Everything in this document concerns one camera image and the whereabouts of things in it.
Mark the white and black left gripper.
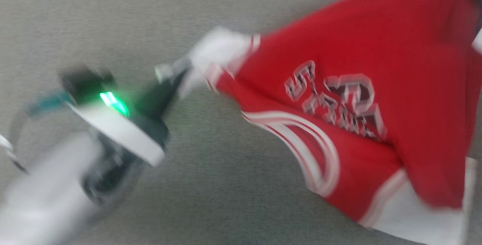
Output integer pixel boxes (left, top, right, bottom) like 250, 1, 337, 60
58, 58, 193, 208

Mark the red and white basketball jersey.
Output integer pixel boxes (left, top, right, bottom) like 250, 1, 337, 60
177, 0, 482, 245

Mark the grey fabric sofa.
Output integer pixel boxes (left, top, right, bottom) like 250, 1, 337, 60
0, 0, 482, 245

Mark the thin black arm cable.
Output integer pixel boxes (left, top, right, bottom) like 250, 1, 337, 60
0, 91, 72, 174

